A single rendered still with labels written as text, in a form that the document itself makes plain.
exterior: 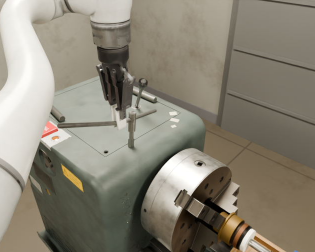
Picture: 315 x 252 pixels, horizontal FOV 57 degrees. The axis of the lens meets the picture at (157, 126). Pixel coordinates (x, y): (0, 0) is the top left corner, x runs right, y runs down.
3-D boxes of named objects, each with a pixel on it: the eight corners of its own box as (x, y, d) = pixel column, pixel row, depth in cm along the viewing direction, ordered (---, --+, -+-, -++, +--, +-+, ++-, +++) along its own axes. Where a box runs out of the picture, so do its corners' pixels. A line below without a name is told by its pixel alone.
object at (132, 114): (131, 143, 91) (132, 110, 85) (135, 146, 89) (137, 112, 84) (125, 146, 89) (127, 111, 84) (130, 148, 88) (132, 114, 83)
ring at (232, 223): (210, 219, 82) (239, 239, 77) (228, 201, 88) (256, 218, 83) (207, 239, 88) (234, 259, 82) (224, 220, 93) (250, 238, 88)
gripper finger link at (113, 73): (121, 65, 73) (125, 66, 72) (126, 105, 79) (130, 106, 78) (109, 69, 71) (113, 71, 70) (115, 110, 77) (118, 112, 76)
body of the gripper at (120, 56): (88, 43, 69) (93, 79, 74) (111, 52, 64) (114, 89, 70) (113, 36, 74) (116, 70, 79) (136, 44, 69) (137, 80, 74)
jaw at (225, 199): (202, 194, 92) (223, 171, 98) (202, 203, 96) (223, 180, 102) (232, 213, 86) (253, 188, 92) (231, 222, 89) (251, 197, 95)
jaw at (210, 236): (198, 211, 95) (187, 239, 99) (189, 215, 92) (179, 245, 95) (226, 231, 89) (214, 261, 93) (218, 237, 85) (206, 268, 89)
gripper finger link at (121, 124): (123, 104, 79) (125, 105, 79) (125, 125, 83) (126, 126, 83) (114, 108, 77) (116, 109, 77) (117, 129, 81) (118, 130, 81)
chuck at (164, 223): (145, 255, 94) (151, 179, 78) (203, 206, 114) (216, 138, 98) (166, 274, 88) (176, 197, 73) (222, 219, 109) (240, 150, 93)
